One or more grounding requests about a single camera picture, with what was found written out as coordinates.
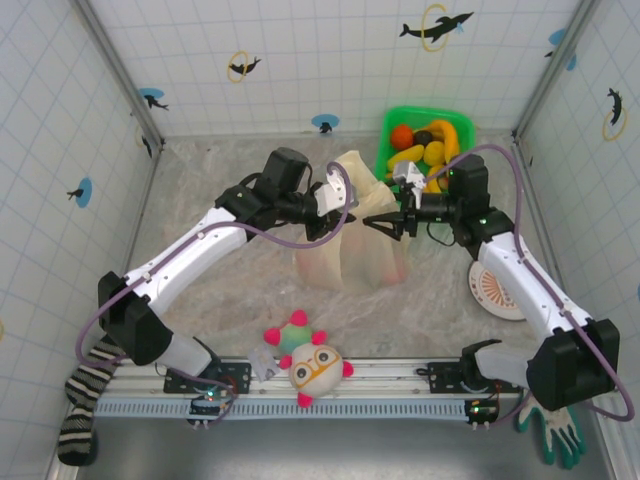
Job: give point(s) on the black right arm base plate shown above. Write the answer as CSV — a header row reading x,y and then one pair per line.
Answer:
x,y
442,375

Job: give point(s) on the grey metal frame post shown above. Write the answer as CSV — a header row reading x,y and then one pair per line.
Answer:
x,y
120,70
554,70

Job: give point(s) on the fake orange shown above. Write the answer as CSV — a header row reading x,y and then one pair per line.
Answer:
x,y
402,136

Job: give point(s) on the blue circle fish sticker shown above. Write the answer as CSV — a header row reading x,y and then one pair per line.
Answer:
x,y
151,97

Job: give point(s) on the blue oval penguin sticker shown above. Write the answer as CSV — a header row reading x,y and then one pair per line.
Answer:
x,y
325,122

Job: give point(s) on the white green work glove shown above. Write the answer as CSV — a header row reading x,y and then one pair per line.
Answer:
x,y
560,435

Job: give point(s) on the dark brown fake fruit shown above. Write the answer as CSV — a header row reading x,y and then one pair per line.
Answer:
x,y
424,138

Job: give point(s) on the plush toy with glasses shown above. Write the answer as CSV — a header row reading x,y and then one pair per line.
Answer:
x,y
315,370

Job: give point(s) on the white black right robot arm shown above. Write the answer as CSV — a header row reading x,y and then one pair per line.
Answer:
x,y
520,285

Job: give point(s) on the yellow fake lemon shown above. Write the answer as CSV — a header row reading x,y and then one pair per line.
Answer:
x,y
434,152

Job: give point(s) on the translucent beige plastic bag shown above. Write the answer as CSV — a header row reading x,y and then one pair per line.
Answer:
x,y
360,260

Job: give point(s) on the white plate orange print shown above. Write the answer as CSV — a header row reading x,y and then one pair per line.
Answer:
x,y
487,290

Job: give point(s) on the red fake fruit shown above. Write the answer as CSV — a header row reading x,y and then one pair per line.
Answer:
x,y
395,272

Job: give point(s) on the large orange-yellow fake banana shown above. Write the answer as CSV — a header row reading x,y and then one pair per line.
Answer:
x,y
447,135

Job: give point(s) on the green plastic basket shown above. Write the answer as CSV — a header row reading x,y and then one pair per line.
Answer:
x,y
465,130

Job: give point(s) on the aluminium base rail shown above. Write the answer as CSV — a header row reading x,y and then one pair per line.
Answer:
x,y
390,372

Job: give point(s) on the blue whale sticker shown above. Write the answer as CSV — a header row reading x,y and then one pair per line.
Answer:
x,y
557,37

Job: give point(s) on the black white striped sock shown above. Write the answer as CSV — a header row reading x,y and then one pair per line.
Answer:
x,y
75,430

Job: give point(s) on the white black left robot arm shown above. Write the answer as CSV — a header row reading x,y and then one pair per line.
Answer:
x,y
190,260

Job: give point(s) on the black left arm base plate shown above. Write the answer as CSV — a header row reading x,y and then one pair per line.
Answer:
x,y
240,375

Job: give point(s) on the long yellow fake mango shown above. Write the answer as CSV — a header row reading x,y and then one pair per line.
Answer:
x,y
404,157

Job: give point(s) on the small white card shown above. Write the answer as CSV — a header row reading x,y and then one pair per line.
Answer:
x,y
262,364

